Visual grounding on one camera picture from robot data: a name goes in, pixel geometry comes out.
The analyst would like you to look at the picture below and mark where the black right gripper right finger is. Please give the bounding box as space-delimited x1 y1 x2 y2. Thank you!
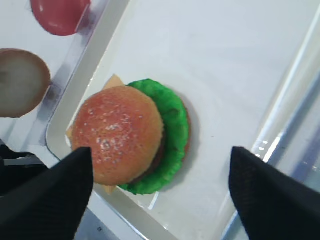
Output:
228 146 320 240

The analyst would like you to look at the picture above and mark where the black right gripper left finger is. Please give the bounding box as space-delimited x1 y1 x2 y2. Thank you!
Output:
0 147 94 240

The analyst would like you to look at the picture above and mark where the sesame bun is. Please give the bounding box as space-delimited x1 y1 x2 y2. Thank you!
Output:
71 86 164 186

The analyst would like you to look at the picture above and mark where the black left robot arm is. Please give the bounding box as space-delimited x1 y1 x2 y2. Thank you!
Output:
0 142 48 197

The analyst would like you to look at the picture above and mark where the meat patty on burger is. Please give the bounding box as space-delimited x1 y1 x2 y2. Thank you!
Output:
130 130 166 184

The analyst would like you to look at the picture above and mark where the lettuce leaf on burger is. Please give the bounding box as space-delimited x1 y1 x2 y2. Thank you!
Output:
119 79 188 195

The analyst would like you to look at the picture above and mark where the cheese slice on burger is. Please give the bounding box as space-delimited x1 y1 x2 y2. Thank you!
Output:
65 74 124 195

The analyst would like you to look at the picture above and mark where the standing red tomato slice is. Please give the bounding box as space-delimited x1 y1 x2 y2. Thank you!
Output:
29 0 91 37

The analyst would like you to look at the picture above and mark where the bun bottom on burger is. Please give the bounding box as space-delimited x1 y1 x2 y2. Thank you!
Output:
177 92 192 163

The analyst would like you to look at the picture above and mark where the standing bun bottom half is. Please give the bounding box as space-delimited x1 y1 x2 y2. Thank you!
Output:
0 48 51 118

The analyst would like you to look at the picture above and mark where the white rectangular tray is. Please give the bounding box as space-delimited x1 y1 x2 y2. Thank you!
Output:
46 0 320 240

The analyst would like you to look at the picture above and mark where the right clear acrylic rail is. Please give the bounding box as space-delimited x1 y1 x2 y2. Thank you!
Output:
249 49 320 240

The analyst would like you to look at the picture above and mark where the clear acrylic rail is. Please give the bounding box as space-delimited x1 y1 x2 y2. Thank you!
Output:
249 49 320 240
34 0 121 148

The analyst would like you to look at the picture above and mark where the left clear acrylic rail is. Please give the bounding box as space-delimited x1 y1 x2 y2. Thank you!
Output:
34 0 121 148

